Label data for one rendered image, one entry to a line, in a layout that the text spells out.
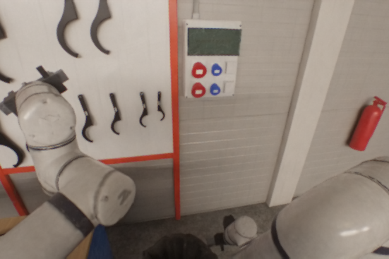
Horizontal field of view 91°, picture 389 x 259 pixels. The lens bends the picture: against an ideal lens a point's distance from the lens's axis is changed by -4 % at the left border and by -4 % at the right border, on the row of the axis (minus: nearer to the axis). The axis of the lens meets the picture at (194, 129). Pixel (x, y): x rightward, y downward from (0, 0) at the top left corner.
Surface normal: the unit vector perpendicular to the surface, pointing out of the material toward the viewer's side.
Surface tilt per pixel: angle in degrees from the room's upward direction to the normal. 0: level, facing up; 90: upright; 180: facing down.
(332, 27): 90
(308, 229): 63
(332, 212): 44
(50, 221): 29
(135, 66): 90
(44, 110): 86
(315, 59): 90
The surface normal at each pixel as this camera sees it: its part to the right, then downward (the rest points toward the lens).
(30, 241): 0.32, -0.60
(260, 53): 0.21, 0.45
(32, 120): 0.59, 0.29
